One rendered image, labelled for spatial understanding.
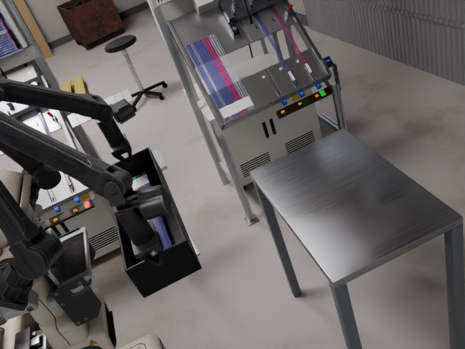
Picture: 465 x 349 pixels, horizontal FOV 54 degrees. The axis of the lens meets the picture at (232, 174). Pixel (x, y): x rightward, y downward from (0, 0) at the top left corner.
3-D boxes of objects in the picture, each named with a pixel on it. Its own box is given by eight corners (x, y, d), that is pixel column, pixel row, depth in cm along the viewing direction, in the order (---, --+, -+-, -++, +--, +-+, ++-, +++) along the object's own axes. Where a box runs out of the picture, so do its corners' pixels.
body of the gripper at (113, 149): (126, 136, 163) (117, 120, 159) (130, 149, 155) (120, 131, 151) (110, 145, 163) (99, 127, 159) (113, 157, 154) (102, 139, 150)
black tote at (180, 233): (119, 191, 167) (104, 167, 161) (161, 170, 169) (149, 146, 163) (144, 298, 120) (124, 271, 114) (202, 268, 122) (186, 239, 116)
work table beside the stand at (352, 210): (368, 415, 177) (333, 282, 132) (291, 292, 235) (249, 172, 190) (466, 361, 182) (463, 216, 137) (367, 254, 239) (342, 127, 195)
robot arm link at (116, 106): (86, 99, 148) (98, 113, 143) (115, 82, 152) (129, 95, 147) (98, 124, 157) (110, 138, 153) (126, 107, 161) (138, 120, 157)
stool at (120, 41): (164, 80, 534) (140, 25, 496) (174, 95, 489) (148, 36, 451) (119, 100, 528) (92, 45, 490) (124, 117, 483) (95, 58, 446)
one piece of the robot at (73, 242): (64, 335, 136) (25, 289, 124) (63, 275, 159) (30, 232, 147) (113, 311, 138) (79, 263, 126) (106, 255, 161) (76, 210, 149)
